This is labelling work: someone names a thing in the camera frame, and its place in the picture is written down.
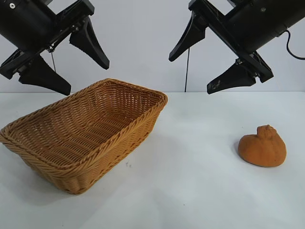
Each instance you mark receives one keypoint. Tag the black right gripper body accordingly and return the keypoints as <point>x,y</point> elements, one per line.
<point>252,26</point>

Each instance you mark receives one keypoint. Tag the brown bread roll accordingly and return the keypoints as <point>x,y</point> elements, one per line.
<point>259,150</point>

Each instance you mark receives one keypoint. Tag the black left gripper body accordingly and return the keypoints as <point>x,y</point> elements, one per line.
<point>26,21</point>

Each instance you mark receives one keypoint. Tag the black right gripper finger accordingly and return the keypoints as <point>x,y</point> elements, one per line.
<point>190,38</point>
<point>231,80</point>

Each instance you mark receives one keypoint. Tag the woven wicker basket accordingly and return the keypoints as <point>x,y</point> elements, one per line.
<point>71,124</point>

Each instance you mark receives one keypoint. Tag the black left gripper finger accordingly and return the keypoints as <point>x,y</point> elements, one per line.
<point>91,45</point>
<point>45,77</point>

